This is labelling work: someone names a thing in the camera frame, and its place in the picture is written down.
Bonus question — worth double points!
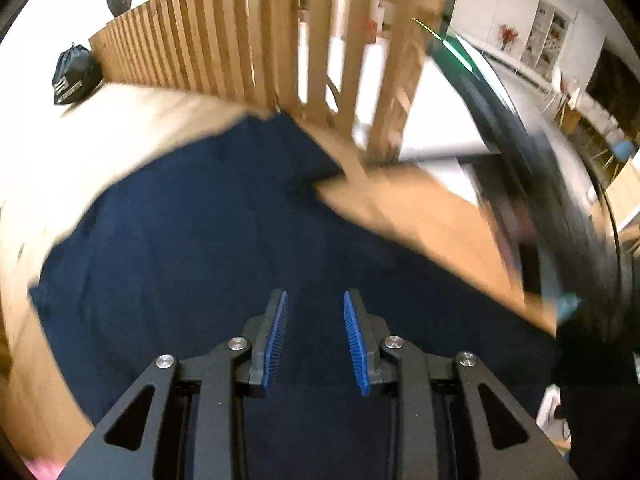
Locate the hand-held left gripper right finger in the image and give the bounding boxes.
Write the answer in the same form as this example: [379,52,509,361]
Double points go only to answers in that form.
[342,289,578,480]

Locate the teal plastic stool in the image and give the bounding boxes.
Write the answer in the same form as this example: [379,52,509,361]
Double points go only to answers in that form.
[555,294,583,323]

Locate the pink garment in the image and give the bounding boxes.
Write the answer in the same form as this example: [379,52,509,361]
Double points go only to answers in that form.
[22,455,63,480]

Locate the black drawstring bag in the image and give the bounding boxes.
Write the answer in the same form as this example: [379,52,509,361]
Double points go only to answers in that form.
[51,42,104,107]

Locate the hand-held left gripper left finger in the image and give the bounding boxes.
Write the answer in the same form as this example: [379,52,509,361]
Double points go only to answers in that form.
[60,288,290,480]

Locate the person's black trousers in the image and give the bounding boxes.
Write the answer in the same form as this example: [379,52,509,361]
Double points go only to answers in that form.
[550,310,640,480]

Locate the white shelf unit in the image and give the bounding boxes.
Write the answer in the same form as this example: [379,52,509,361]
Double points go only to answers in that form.
[525,0,573,76]

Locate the wooden slatted fence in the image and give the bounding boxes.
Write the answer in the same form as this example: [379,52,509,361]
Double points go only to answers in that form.
[89,0,448,158]

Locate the navy blue t-shirt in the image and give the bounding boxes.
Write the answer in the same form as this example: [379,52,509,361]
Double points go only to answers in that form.
[27,112,563,480]

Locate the red flower bouquet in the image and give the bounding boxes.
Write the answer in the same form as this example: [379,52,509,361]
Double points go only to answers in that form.
[497,22,523,53]

